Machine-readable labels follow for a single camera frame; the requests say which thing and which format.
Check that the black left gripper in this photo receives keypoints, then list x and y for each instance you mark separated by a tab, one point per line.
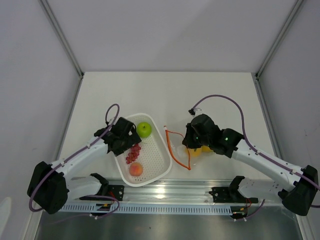
133	139

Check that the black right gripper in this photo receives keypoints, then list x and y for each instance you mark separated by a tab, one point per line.
187	141

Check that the yellow pear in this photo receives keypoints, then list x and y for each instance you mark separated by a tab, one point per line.
206	149

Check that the red grape bunch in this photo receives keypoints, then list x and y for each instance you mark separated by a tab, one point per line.
133	154

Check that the orange peach with leaf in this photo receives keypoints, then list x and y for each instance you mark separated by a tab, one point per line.
193	152

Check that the clear orange zip bag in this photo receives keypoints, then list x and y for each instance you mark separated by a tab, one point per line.
178	151

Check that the pink peach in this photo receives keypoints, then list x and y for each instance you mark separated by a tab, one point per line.
135	169

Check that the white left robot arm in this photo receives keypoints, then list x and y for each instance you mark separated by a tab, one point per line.
53	184

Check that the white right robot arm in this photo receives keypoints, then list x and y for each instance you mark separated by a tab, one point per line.
294	186

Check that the green apple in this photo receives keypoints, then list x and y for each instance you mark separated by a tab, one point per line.
144	129

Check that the white perforated plastic basket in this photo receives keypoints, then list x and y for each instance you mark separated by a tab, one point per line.
154	156

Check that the aluminium front rail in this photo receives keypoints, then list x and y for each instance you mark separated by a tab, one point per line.
166	192

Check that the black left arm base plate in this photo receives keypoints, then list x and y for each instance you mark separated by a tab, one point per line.
115	191

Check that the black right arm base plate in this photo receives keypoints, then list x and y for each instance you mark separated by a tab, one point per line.
228	195

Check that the white slotted cable duct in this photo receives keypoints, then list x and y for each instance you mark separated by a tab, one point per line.
133	208

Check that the left aluminium frame post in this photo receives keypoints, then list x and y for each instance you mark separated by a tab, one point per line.
52	19

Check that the aluminium frame post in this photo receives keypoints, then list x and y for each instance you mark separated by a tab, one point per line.
52	19
283	31

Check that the right aluminium frame post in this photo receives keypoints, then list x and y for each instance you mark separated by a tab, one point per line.
283	31

